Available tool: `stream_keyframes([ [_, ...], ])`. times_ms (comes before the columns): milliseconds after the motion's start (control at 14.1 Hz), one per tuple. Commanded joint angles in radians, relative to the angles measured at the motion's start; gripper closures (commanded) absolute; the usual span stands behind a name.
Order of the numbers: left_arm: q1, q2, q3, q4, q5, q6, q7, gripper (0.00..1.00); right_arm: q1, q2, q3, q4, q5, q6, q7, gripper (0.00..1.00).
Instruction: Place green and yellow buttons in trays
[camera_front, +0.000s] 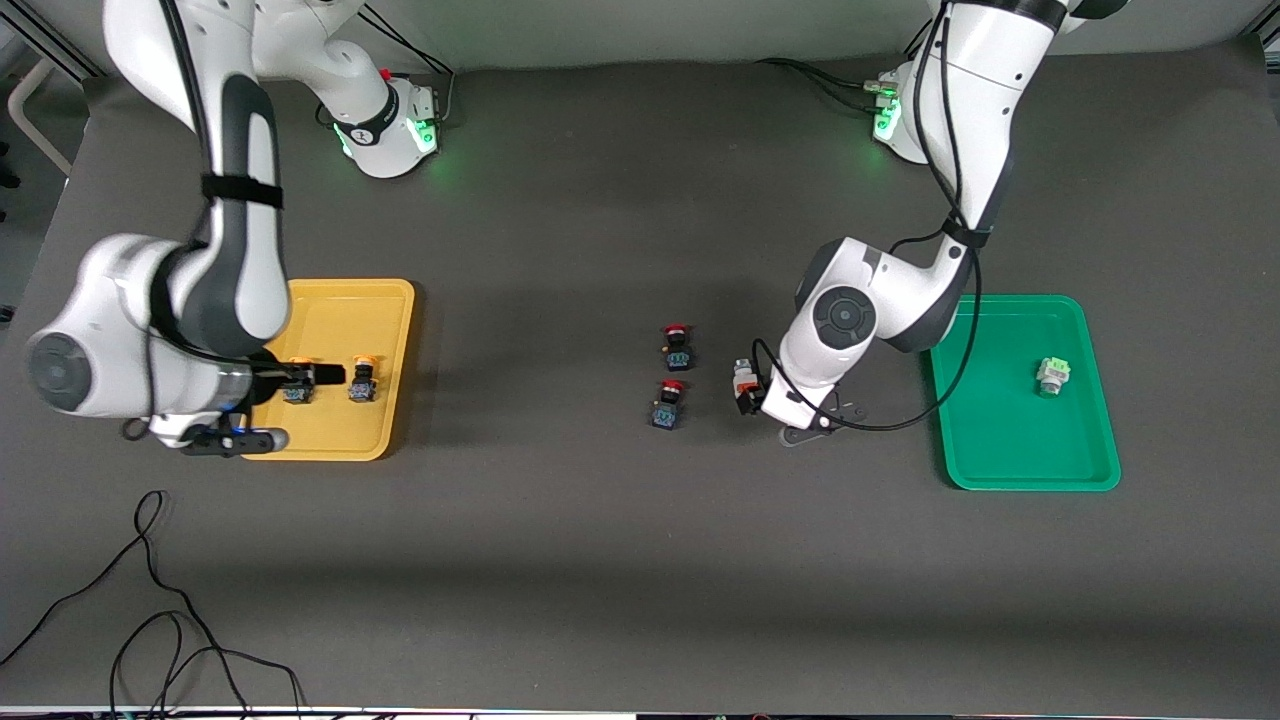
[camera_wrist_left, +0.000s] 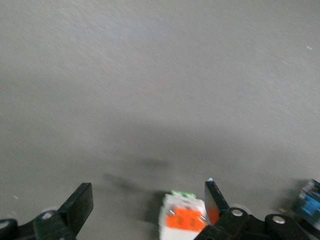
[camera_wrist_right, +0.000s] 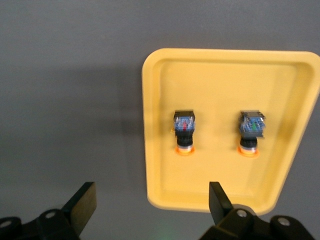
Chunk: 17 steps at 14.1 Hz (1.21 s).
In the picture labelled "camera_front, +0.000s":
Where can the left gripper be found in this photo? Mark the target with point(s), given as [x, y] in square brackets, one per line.
[749, 399]

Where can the yellow cap push button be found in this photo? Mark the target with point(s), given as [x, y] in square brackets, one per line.
[298, 393]
[363, 385]

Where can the white bent metal pipe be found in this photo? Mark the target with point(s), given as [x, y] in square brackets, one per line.
[22, 120]

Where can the green plastic tray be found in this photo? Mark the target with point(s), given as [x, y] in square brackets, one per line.
[1010, 440]

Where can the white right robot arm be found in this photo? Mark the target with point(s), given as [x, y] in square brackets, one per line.
[240, 200]

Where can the black aluminium frame rail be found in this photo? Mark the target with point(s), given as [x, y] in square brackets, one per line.
[65, 50]

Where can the orange block push button switch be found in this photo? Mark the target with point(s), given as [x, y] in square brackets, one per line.
[742, 368]

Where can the yellow plastic tray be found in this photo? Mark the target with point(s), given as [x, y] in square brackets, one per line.
[350, 320]

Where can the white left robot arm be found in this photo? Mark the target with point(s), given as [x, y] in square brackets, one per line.
[960, 120]

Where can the green block push button switch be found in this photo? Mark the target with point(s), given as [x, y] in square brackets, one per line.
[1052, 372]

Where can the dark grey table mat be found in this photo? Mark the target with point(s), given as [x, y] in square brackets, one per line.
[640, 600]

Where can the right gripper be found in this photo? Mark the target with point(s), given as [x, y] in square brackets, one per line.
[268, 384]

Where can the red cap push button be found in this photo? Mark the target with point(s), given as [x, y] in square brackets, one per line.
[677, 348]
[668, 406]

